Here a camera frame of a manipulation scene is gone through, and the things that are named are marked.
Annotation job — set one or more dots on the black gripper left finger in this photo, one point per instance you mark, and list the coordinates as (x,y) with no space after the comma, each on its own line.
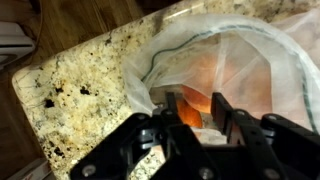
(110,150)

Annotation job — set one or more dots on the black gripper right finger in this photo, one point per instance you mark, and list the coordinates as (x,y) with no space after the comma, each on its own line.
(286,140)

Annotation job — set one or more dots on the translucent plastic bag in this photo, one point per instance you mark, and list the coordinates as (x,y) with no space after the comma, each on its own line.
(153,58)

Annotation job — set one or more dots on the white mesh produce bag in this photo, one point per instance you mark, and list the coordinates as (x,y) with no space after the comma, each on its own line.
(233,33)

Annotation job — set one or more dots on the white plastic unit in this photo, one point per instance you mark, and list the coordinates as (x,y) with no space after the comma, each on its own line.
(13,46)

